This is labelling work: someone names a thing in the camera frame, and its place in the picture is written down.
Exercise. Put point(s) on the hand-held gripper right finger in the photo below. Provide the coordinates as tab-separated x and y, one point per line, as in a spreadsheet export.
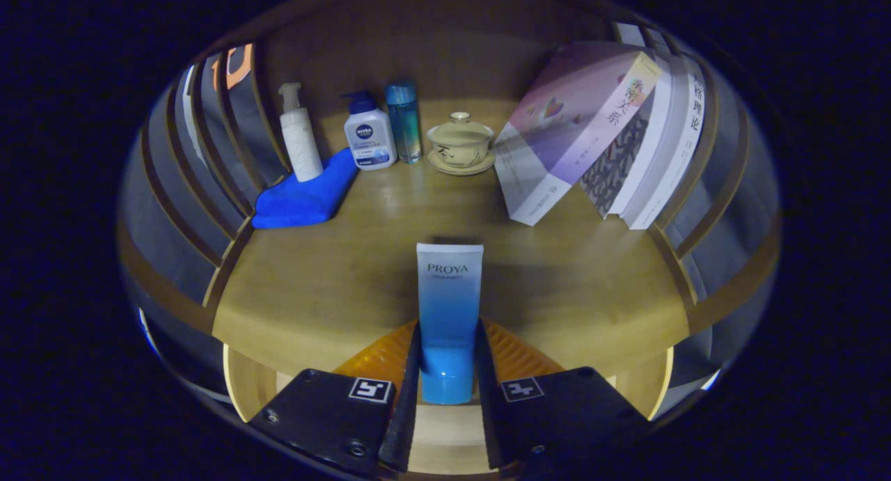
487	425

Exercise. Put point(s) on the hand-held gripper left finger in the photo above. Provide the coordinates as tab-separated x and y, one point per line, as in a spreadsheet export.
407	432

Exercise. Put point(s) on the blue white cosmetic tube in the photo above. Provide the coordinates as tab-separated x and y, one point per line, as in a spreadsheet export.
449	307

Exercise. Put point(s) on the wooden countertop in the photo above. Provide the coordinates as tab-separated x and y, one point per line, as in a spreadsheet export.
334	279

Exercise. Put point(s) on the wooden cabinet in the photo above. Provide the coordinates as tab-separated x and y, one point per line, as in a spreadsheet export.
418	49

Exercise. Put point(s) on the blue folded cloth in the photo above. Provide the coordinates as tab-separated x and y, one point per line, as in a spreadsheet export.
299	199

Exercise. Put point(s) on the beige lidded teacup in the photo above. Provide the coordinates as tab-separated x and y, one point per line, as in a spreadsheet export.
459	143

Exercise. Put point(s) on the white bottle blue pump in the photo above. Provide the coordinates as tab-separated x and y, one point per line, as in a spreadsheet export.
369	143

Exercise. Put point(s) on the patterned cover book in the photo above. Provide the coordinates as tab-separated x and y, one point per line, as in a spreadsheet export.
619	161

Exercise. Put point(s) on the white spray bottle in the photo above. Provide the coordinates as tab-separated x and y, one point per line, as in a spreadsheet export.
303	147

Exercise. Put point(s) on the purple cover book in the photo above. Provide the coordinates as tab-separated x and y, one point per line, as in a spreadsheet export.
571	133

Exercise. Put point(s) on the teal bottle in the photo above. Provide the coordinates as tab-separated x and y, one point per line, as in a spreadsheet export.
405	126

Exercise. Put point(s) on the white spine book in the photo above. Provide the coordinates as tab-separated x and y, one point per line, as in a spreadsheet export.
686	133

